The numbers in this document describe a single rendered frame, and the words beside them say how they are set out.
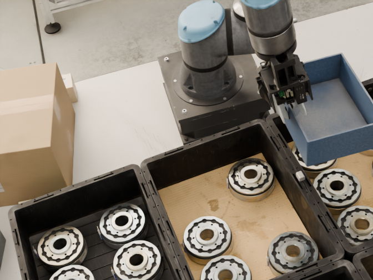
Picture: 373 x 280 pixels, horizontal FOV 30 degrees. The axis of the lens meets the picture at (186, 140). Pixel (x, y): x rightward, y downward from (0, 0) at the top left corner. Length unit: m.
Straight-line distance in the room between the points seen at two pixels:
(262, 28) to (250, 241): 0.55
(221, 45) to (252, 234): 0.48
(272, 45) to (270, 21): 0.05
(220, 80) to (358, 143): 0.57
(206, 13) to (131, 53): 1.55
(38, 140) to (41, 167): 0.07
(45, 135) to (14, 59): 1.73
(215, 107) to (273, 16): 0.73
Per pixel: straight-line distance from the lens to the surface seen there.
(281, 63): 1.14
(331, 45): 2.10
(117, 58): 3.23
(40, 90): 1.82
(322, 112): 1.40
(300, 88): 1.20
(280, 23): 1.11
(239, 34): 1.69
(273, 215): 1.53
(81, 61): 3.27
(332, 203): 1.51
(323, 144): 1.28
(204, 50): 1.71
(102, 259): 1.53
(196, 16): 1.71
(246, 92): 1.83
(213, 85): 1.79
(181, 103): 1.82
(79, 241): 1.53
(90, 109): 2.01
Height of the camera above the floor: 2.09
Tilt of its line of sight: 48 degrees down
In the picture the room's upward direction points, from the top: 11 degrees counter-clockwise
